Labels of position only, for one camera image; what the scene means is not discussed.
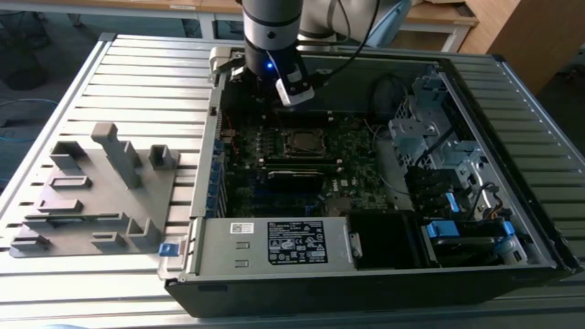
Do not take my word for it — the finned chipset heat sink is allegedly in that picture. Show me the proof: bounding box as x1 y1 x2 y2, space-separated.
328 196 355 214

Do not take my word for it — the wooden desk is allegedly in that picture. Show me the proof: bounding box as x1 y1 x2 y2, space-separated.
0 0 205 40
200 0 481 53

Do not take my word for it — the silver metal drive cage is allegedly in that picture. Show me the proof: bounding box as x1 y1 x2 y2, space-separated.
387 73 493 193

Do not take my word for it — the metal wire locking lever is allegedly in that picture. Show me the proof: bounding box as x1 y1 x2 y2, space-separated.
272 107 289 134

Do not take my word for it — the orange yellow wire bundle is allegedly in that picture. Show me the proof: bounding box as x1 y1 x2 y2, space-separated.
483 201 510 224

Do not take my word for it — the black PC case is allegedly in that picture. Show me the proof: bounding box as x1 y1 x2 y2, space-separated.
157 46 585 318

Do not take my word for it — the blue disk carrier handle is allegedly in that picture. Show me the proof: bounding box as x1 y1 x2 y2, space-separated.
441 192 461 214

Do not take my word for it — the green motherboard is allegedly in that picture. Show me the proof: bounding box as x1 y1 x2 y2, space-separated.
217 106 415 219

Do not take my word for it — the silver power supply unit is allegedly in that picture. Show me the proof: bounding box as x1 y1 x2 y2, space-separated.
181 217 359 275

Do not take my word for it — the graphics card with black cooler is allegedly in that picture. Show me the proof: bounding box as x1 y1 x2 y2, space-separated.
267 169 328 202

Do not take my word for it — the CPU with silver top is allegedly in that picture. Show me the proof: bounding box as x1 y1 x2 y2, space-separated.
291 132 321 152

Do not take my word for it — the black disk bay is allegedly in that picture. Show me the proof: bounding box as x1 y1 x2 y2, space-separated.
404 167 472 216

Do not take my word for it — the wooden cabinet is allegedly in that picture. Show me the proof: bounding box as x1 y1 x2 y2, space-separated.
459 0 585 94

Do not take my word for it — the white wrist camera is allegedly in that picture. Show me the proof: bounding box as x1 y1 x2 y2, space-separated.
273 63 317 108

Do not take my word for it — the grey case release handle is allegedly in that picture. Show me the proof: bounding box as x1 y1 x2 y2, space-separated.
208 47 235 84

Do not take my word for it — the hard disk in blue carrier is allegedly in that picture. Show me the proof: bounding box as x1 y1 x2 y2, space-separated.
423 219 520 269

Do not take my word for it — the grey parts rack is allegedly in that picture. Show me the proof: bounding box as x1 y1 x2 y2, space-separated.
7 122 183 258

